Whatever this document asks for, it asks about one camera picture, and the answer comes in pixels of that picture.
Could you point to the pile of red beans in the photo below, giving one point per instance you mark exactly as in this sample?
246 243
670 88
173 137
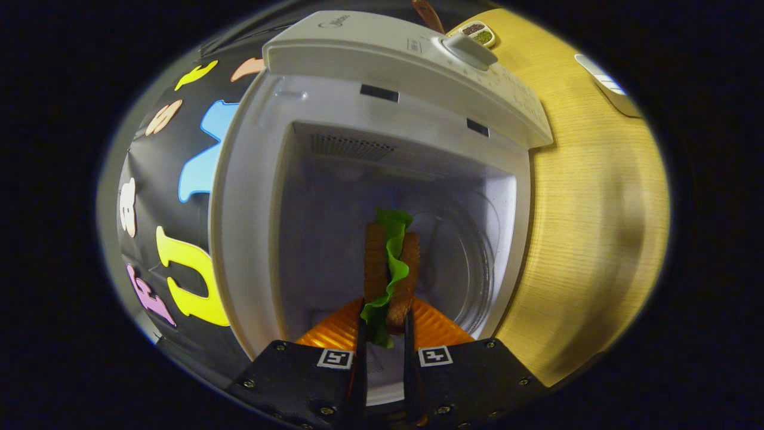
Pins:
473 28

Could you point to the brown wooden spoon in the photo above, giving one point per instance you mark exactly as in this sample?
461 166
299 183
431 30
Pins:
427 15

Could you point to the lettuce sandwich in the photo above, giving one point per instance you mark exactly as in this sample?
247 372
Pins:
376 269

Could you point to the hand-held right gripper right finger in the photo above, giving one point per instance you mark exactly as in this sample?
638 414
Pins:
471 382

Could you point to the pile of green beans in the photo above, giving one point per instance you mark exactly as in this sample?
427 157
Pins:
484 37

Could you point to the white divided dish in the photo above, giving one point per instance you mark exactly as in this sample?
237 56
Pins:
477 31

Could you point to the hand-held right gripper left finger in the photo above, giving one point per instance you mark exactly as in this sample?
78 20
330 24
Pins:
298 382

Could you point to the white microwave oven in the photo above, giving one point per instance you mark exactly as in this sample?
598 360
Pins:
334 197

